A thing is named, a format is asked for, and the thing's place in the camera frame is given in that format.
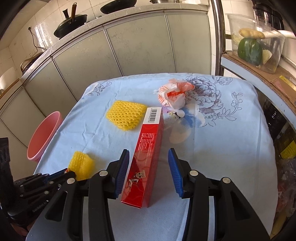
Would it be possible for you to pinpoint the red cardboard box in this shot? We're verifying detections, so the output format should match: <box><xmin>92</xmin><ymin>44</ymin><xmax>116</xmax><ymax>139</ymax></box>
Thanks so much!
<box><xmin>121</xmin><ymin>107</ymin><xmax>164</xmax><ymax>208</ymax></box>

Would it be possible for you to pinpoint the yellow foam fruit net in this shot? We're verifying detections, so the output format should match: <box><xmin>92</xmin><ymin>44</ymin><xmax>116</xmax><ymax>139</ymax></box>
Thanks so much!
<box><xmin>106</xmin><ymin>100</ymin><xmax>147</xmax><ymax>131</ymax></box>

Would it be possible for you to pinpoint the white orange plastic bag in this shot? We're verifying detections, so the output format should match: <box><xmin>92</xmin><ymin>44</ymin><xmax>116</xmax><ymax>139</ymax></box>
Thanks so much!
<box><xmin>157</xmin><ymin>78</ymin><xmax>195</xmax><ymax>109</ymax></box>

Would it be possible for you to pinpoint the pink plastic trash bin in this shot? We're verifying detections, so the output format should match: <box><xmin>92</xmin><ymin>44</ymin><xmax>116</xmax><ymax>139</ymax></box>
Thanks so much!
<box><xmin>27</xmin><ymin>111</ymin><xmax>63</xmax><ymax>163</ymax></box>

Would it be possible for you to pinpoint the grey kitchen cabinet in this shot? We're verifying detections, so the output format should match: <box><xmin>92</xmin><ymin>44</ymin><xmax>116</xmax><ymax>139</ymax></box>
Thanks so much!
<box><xmin>1</xmin><ymin>3</ymin><xmax>211</xmax><ymax>179</ymax></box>

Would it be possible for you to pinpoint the light blue floral tablecloth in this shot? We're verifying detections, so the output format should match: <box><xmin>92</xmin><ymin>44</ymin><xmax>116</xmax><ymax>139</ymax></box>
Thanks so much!
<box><xmin>36</xmin><ymin>73</ymin><xmax>278</xmax><ymax>240</ymax></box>

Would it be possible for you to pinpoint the black induction cooker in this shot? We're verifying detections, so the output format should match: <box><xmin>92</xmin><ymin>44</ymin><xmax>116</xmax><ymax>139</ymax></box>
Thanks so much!
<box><xmin>20</xmin><ymin>52</ymin><xmax>43</xmax><ymax>75</ymax></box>

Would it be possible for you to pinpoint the flattened cardboard sheet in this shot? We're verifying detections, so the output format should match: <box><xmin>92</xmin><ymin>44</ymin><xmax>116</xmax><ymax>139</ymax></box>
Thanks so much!
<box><xmin>226</xmin><ymin>52</ymin><xmax>295</xmax><ymax>107</ymax></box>

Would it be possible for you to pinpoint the green bell pepper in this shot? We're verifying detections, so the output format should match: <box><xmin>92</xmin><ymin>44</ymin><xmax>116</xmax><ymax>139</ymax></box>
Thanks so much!
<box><xmin>237</xmin><ymin>38</ymin><xmax>263</xmax><ymax>66</ymax></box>

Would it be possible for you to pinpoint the black wok with lid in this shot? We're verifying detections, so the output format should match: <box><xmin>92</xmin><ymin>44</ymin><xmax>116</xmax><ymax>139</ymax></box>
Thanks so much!
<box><xmin>54</xmin><ymin>3</ymin><xmax>87</xmax><ymax>39</ymax></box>

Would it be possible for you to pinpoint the metal shelf pole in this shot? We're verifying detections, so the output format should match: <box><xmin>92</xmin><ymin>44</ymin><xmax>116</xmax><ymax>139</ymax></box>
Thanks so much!
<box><xmin>211</xmin><ymin>0</ymin><xmax>226</xmax><ymax>76</ymax></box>

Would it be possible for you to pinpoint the white cabbage piece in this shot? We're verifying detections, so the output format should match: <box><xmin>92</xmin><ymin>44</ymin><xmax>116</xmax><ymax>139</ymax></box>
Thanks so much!
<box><xmin>262</xmin><ymin>49</ymin><xmax>273</xmax><ymax>65</ymax></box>

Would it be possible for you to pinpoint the clear plastic container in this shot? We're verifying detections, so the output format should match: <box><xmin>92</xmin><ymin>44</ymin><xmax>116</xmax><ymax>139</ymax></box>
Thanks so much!
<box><xmin>227</xmin><ymin>14</ymin><xmax>285</xmax><ymax>74</ymax></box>

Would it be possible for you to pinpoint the ginger root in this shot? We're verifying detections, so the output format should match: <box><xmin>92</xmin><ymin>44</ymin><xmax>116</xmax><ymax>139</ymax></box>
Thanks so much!
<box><xmin>239</xmin><ymin>28</ymin><xmax>265</xmax><ymax>39</ymax></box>

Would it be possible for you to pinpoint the steel pot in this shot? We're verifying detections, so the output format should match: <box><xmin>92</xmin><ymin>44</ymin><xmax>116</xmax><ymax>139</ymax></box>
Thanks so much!
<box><xmin>149</xmin><ymin>0</ymin><xmax>178</xmax><ymax>4</ymax></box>

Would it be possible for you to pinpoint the black blender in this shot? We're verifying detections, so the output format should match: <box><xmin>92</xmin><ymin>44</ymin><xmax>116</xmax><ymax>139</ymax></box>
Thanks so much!
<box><xmin>251</xmin><ymin>0</ymin><xmax>285</xmax><ymax>30</ymax></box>

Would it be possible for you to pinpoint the black power cable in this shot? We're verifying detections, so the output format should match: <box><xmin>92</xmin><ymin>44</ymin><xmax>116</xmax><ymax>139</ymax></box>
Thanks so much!
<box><xmin>28</xmin><ymin>26</ymin><xmax>47</xmax><ymax>52</ymax></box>

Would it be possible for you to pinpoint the black wok wooden handle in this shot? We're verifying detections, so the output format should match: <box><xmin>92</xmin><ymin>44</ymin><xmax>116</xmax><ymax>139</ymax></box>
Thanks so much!
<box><xmin>100</xmin><ymin>0</ymin><xmax>137</xmax><ymax>15</ymax></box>

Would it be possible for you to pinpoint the white spoon handle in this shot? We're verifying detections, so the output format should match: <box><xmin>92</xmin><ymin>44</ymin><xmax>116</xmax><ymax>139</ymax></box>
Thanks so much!
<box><xmin>263</xmin><ymin>30</ymin><xmax>296</xmax><ymax>40</ymax></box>

